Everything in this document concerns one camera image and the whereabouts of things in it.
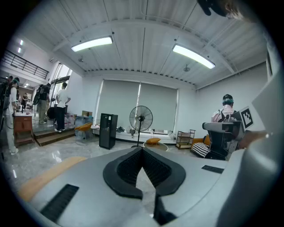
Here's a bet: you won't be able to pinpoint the grey roller blind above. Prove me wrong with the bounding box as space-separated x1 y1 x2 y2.
95 79 141 133
139 83 178 133

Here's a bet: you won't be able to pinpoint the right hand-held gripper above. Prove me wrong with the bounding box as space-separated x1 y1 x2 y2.
203 106 255 160

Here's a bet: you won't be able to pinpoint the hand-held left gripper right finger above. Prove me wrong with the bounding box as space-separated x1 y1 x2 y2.
142 147 228 227

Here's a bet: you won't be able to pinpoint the black metal railing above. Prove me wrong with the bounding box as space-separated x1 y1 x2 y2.
2 50 50 80

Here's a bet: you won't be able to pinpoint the black standing fan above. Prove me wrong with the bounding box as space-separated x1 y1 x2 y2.
129 105 154 149

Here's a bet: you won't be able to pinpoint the black backpack rig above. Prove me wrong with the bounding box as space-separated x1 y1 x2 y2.
0 81 11 113

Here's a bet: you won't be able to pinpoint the striped cushion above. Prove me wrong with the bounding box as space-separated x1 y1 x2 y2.
190 141 211 158

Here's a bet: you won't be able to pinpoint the black head-worn camera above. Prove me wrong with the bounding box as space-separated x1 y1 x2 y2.
197 0 227 16

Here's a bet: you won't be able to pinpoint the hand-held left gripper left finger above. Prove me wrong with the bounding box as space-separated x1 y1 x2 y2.
30 147 154 227

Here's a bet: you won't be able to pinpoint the small wooden shelf rack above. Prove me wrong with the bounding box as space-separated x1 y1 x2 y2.
176 129 197 150

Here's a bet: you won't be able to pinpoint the wooden cabinet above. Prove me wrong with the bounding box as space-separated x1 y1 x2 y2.
13 114 35 146

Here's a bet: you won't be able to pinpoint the wooden steps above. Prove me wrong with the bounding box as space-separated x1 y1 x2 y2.
33 128 76 147

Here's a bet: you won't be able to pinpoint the long ceiling light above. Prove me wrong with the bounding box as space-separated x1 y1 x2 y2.
71 36 114 53
172 43 216 69

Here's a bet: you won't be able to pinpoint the black monitor screen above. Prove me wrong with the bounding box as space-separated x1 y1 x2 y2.
99 113 118 150

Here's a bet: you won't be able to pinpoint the small white table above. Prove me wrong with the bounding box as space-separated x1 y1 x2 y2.
90 124 102 136

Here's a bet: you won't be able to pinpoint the orange chair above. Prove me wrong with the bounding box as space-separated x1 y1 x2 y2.
74 121 93 145

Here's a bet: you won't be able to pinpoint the orange sofa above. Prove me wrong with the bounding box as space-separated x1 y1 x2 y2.
191 134 211 153

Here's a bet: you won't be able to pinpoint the person's right forearm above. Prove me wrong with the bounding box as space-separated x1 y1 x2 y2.
238 130 269 149

